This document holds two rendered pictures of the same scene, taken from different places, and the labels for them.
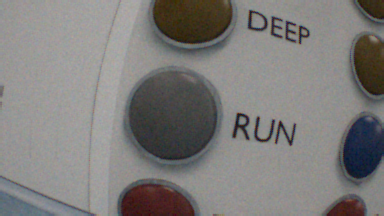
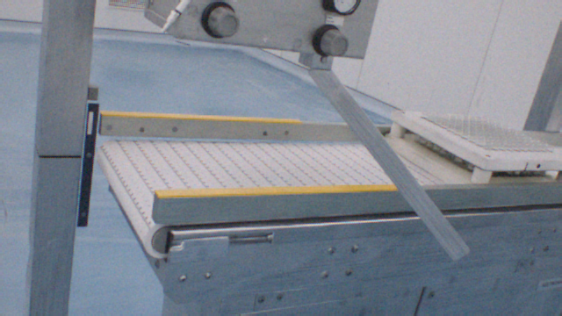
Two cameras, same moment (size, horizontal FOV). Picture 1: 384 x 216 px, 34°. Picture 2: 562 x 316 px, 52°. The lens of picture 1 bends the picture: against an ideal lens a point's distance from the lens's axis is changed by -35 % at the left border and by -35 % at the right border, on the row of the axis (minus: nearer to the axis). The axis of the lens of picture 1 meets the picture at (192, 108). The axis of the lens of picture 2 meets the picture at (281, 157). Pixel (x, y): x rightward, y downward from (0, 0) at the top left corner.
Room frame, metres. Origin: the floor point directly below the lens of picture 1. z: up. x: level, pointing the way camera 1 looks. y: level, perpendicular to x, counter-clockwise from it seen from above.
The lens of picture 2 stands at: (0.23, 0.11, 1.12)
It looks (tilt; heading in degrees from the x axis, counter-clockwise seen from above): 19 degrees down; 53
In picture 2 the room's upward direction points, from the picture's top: 12 degrees clockwise
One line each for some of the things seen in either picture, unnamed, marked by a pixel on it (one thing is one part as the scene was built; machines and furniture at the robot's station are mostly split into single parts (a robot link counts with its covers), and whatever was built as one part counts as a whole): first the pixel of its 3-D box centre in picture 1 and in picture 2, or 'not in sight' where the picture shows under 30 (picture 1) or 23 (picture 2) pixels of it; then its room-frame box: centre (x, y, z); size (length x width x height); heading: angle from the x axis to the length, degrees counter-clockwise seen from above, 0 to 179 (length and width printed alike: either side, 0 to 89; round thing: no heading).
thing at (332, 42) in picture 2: not in sight; (334, 38); (0.61, 0.58, 1.05); 0.03 x 0.03 x 0.04; 86
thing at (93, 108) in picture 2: not in sight; (88, 167); (0.48, 0.92, 0.77); 0.02 x 0.01 x 0.20; 176
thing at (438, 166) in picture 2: not in sight; (475, 163); (1.13, 0.73, 0.83); 0.24 x 0.24 x 0.02; 85
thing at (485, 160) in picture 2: not in sight; (483, 139); (1.13, 0.73, 0.88); 0.25 x 0.24 x 0.02; 85
